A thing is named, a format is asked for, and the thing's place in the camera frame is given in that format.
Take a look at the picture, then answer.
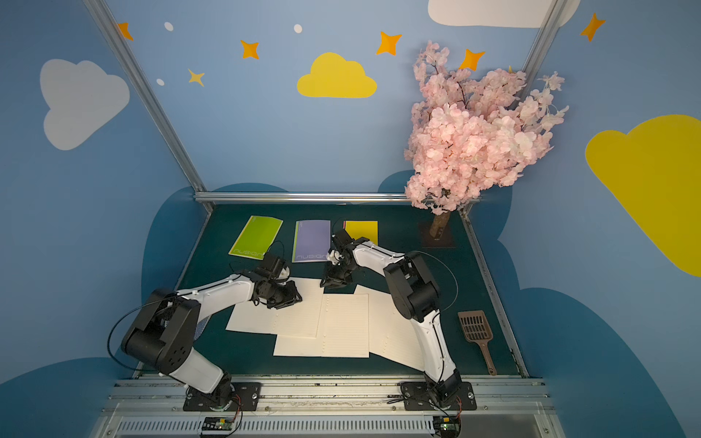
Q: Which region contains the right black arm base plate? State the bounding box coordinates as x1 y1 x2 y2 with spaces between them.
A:
399 381 478 412

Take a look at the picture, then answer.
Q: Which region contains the green cover notebook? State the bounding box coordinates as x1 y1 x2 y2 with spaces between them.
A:
228 215 283 260

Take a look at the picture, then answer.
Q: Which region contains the pink cherry blossom tree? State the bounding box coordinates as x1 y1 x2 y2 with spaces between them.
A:
405 42 567 217

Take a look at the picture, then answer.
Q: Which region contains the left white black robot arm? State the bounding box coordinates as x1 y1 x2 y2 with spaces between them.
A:
120 254 302 404

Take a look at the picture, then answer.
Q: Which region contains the white lined notebook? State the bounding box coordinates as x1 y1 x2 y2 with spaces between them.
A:
292 220 332 263

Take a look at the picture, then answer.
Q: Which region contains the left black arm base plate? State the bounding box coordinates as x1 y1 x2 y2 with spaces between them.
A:
183 383 261 412

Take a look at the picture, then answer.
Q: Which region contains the right controller board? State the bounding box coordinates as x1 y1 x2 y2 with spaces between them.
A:
433 416 461 438

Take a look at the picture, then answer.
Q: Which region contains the aluminium rail frame front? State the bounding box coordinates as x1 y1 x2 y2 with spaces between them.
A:
91 375 565 437

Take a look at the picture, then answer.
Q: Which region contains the left controller board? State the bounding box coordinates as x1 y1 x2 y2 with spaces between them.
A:
200 416 235 437

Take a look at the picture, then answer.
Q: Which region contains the controller board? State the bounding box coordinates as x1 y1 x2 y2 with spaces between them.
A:
433 416 461 438
200 416 235 437

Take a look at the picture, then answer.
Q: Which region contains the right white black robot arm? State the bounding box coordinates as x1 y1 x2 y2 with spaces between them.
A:
319 229 462 404

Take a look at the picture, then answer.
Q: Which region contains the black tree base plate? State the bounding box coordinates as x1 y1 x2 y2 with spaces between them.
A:
418 221 456 249

